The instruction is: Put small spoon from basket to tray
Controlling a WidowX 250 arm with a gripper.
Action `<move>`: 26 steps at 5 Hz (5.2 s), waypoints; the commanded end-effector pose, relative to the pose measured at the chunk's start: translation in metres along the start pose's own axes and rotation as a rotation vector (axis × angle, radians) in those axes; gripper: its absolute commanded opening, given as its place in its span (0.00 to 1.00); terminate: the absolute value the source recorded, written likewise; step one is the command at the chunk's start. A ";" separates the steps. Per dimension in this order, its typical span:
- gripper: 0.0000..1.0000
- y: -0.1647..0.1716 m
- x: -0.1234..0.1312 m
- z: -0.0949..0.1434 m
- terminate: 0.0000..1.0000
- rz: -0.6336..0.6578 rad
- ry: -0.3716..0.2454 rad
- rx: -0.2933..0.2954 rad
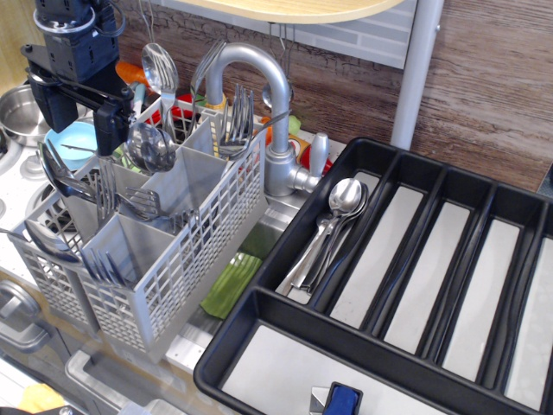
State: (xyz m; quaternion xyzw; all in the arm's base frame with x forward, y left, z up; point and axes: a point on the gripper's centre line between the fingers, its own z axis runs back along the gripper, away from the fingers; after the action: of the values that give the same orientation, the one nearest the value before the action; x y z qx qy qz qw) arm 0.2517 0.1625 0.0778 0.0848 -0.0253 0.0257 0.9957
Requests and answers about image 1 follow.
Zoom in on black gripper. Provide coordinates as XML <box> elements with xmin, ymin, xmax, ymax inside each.
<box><xmin>21</xmin><ymin>45</ymin><xmax>134</xmax><ymax>156</ymax></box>

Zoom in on small steel spoon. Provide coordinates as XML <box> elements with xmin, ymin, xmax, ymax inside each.
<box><xmin>38</xmin><ymin>143</ymin><xmax>96</xmax><ymax>203</ymax></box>

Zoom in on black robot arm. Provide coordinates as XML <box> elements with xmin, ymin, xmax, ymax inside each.
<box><xmin>21</xmin><ymin>1</ymin><xmax>134</xmax><ymax>156</ymax></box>

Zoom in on upright fork basket left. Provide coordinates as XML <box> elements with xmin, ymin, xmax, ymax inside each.
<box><xmin>96</xmin><ymin>158</ymin><xmax>118</xmax><ymax>228</ymax></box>

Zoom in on steel spoon front of pair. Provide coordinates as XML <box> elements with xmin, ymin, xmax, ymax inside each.
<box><xmin>124</xmin><ymin>122</ymin><xmax>176</xmax><ymax>173</ymax></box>

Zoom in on large spoon at basket back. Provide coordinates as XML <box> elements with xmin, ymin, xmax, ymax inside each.
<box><xmin>142</xmin><ymin>42</ymin><xmax>179</xmax><ymax>139</ymax></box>

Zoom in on fork in basket middle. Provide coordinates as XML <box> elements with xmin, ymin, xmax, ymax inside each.
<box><xmin>116</xmin><ymin>187</ymin><xmax>162</xmax><ymax>220</ymax></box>

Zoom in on spoon at basket left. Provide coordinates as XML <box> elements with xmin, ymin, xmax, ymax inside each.
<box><xmin>1</xmin><ymin>220</ymin><xmax>82</xmax><ymax>264</ymax></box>

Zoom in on grey plastic cutlery basket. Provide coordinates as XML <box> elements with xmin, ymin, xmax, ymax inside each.
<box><xmin>14</xmin><ymin>108</ymin><xmax>266</xmax><ymax>361</ymax></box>

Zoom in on forks at basket front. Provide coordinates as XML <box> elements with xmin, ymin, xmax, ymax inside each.
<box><xmin>79</xmin><ymin>249</ymin><xmax>136</xmax><ymax>289</ymax></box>

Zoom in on fork cluster basket right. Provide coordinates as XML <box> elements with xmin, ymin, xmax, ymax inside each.
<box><xmin>217</xmin><ymin>84</ymin><xmax>254</xmax><ymax>161</ymax></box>

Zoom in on top steel spoon in tray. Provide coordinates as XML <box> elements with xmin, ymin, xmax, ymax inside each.
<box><xmin>276</xmin><ymin>178</ymin><xmax>363</xmax><ymax>296</ymax></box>

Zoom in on black plastic cutlery tray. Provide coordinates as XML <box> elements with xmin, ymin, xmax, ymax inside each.
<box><xmin>194</xmin><ymin>138</ymin><xmax>552</xmax><ymax>414</ymax></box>

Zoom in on light blue bowl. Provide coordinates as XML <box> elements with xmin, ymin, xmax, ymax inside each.
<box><xmin>45</xmin><ymin>121</ymin><xmax>97</xmax><ymax>170</ymax></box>

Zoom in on orange toy carrot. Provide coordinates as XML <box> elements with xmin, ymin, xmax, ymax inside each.
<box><xmin>116</xmin><ymin>61</ymin><xmax>148</xmax><ymax>85</ymax></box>

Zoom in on steel pot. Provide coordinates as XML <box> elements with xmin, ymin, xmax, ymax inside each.
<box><xmin>1</xmin><ymin>85</ymin><xmax>50</xmax><ymax>147</ymax></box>

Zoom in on tall fork near faucet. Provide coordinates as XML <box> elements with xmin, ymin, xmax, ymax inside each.
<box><xmin>187</xmin><ymin>39</ymin><xmax>226</xmax><ymax>136</ymax></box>

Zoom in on silver toy faucet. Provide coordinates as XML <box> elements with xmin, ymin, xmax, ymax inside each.
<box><xmin>205</xmin><ymin>42</ymin><xmax>321</xmax><ymax>196</ymax></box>

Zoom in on wooden shelf board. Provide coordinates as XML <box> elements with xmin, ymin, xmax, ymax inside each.
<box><xmin>177</xmin><ymin>0</ymin><xmax>402</xmax><ymax>24</ymax></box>

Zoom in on blue sponge block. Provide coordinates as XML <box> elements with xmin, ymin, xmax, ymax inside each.
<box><xmin>309</xmin><ymin>381</ymin><xmax>363</xmax><ymax>415</ymax></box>

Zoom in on silver faucet handle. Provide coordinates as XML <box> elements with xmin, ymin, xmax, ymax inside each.
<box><xmin>309</xmin><ymin>132</ymin><xmax>329</xmax><ymax>178</ymax></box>

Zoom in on grey metal post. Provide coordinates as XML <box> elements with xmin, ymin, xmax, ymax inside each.
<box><xmin>391</xmin><ymin>0</ymin><xmax>445</xmax><ymax>150</ymax></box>

